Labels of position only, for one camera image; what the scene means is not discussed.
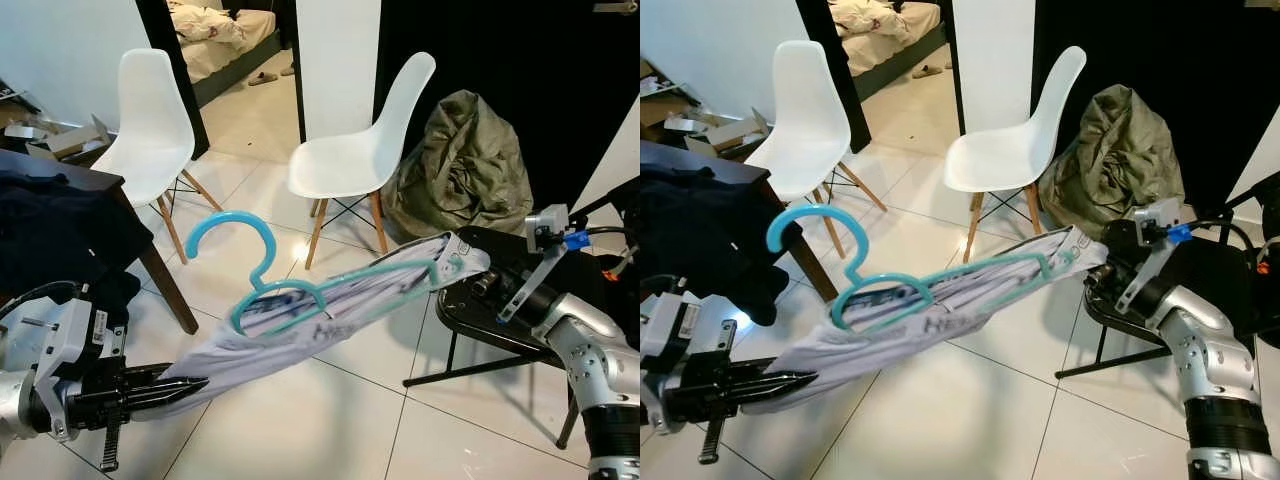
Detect pale grey printed shorts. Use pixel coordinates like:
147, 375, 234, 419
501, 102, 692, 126
745, 225, 1109, 416
155, 232, 491, 421

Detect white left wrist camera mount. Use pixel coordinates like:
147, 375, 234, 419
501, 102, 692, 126
28, 296, 113, 441
640, 290, 746, 436

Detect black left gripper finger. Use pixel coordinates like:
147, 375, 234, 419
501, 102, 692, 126
128, 381, 209, 411
748, 368, 827, 387
125, 368, 209, 389
750, 379, 827, 406

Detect black folding chair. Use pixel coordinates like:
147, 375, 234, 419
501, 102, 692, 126
1055, 215, 1280, 381
403, 225, 641, 451

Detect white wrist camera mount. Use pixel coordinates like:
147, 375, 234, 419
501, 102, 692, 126
495, 203, 593, 326
1113, 197, 1198, 316
640, 290, 746, 436
28, 296, 113, 441

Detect white plastic chair wooden legs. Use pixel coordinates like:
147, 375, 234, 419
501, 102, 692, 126
288, 52, 438, 269
90, 48, 223, 266
745, 40, 889, 261
943, 45, 1088, 263

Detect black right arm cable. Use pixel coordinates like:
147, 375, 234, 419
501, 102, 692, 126
1190, 218, 1263, 261
585, 225, 641, 251

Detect beige bed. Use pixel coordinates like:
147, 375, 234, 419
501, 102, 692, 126
165, 0, 281, 106
830, 0, 946, 101

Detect open cardboard box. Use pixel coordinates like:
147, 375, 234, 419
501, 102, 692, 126
0, 95, 111, 161
640, 90, 771, 156

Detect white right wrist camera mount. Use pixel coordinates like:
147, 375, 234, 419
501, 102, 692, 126
1113, 197, 1198, 316
495, 203, 593, 326

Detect teal plastic clothes hanger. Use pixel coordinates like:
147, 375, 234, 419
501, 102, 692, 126
183, 210, 469, 338
765, 203, 1081, 333

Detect olive green beanbag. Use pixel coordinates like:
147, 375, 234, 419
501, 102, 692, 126
380, 90, 536, 241
1038, 84, 1186, 241

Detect navy blue garment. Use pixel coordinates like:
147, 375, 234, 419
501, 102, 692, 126
0, 178, 153, 321
640, 165, 801, 326

